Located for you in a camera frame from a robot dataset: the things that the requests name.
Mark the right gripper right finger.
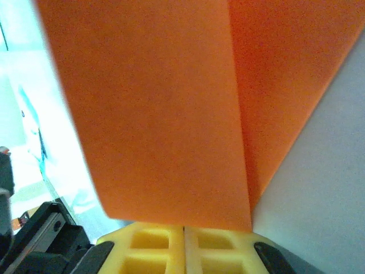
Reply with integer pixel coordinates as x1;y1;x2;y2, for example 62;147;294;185
184;226;297;274

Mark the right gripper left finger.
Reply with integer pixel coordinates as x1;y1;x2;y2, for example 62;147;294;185
75;222;186;274

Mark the teal printed wrapper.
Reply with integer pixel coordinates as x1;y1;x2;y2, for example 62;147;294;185
11;76;58;178

